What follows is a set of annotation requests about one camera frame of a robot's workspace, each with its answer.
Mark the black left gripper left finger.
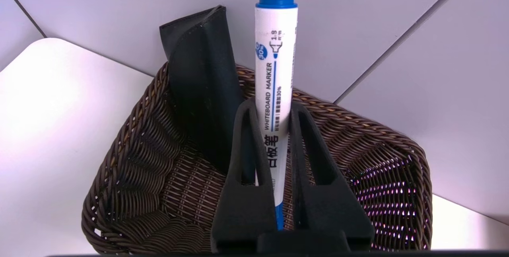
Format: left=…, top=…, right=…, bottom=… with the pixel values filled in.
left=210, top=97, right=278, bottom=252

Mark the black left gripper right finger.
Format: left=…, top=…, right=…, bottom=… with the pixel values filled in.
left=289, top=101, right=375, bottom=252

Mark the black fabric pouch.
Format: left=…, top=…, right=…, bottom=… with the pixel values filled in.
left=159, top=5, right=255, bottom=184

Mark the white marker with blue cap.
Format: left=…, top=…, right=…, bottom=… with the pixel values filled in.
left=254, top=0, right=299, bottom=230

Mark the dark brown wicker basket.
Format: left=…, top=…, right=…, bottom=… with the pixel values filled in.
left=82, top=62, right=433, bottom=254

